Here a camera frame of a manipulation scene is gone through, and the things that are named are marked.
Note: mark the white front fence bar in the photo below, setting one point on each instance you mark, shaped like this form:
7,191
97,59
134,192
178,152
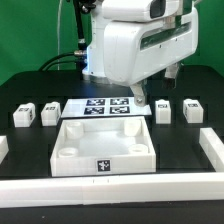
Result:
111,189

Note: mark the white square tabletop part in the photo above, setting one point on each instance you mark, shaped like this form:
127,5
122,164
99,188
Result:
103,146

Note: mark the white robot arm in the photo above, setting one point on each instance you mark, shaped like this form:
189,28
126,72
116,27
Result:
134,11

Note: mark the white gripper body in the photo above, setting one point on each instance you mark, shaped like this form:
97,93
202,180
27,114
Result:
135,51

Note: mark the white sheet with markers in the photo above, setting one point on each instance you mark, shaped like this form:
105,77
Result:
97,107

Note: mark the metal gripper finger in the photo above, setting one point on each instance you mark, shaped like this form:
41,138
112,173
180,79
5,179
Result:
139,94
170,77

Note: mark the white left fence bar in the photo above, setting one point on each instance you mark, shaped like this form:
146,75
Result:
3,148

